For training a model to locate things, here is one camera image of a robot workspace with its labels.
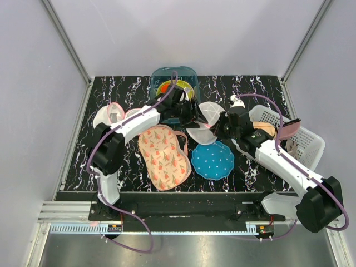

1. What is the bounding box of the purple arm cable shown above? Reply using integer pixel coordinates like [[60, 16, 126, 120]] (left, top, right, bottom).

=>
[[86, 71, 179, 253], [235, 93, 350, 241]]

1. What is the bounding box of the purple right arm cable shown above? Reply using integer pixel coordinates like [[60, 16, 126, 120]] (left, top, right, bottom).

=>
[[235, 93, 350, 241]]

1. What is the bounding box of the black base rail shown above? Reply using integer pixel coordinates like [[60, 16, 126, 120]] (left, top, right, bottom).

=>
[[88, 192, 286, 233]]

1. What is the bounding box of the white plastic basket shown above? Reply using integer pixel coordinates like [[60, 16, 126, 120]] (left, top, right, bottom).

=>
[[249, 105, 325, 171]]

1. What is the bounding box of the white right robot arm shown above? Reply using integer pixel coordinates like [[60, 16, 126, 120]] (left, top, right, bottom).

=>
[[210, 106, 346, 233]]

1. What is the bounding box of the yellow dotted plate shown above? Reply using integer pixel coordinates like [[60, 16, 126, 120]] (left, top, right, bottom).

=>
[[156, 80, 194, 100]]

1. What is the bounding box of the teal transparent bin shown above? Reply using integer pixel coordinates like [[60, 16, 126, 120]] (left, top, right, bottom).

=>
[[150, 66, 201, 128]]

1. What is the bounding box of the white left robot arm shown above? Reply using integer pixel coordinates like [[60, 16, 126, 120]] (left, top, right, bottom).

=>
[[86, 85, 208, 220]]

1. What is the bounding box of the orange cup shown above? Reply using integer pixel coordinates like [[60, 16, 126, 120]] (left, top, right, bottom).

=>
[[161, 84, 169, 93]]

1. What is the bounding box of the blue dotted plate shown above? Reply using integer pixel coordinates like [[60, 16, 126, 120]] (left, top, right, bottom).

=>
[[191, 141, 235, 181]]

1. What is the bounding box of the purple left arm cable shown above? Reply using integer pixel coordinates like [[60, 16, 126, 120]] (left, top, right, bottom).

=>
[[86, 71, 179, 253]]

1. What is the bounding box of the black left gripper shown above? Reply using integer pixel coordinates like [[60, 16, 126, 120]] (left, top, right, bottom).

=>
[[171, 98, 207, 128]]

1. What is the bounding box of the floral pink laundry bag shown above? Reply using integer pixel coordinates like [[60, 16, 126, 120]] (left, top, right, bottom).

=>
[[138, 125, 191, 191]]

